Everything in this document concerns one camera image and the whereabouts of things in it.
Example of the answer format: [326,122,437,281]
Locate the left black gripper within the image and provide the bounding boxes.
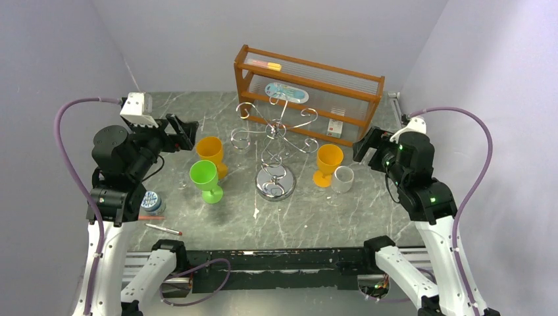
[128,113,199,179]

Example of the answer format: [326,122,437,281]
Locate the green plastic goblet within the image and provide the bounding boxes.
[189,160,224,204]

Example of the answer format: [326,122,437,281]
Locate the clear wine glass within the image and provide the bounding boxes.
[326,166,355,207]
[230,127,251,170]

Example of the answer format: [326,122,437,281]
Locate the orange plastic goblet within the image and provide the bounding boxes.
[196,136,228,180]
[313,144,344,188]

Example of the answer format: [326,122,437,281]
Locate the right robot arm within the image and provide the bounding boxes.
[353,127,499,315]

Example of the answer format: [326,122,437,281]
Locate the wooden shelf rack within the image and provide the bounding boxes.
[234,45,386,146]

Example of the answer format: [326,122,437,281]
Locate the chrome wine glass rack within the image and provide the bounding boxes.
[248,98,318,201]

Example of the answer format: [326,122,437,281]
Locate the small white red box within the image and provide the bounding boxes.
[326,119,343,138]

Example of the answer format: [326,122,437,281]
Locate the orange pencil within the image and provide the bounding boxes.
[138,215,165,221]

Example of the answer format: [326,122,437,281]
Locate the silver red pen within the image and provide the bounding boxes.
[145,223,182,236]

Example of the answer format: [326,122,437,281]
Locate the blue packaged item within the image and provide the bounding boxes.
[265,82,309,104]

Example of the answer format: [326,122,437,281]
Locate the orange yellow marker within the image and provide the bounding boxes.
[246,59,282,72]

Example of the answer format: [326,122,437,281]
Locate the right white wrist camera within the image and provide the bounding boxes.
[390,116,426,144]

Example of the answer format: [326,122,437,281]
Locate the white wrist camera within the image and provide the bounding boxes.
[390,116,426,144]
[120,92,159,128]

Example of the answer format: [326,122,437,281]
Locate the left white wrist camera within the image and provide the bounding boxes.
[120,92,159,128]

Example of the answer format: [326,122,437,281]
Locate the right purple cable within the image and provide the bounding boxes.
[407,106,494,316]

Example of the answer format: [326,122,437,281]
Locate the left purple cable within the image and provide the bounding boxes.
[53,97,124,316]

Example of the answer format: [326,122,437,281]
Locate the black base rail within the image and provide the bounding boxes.
[164,247,383,298]

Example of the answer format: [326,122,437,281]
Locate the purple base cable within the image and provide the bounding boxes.
[159,258,232,307]

